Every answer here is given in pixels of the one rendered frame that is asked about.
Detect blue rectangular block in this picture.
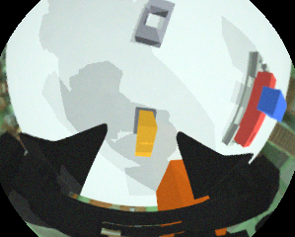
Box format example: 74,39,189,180
257,86,286,121

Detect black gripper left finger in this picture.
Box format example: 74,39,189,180
18,123,108,195

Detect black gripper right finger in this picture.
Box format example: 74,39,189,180
176,131,254,200

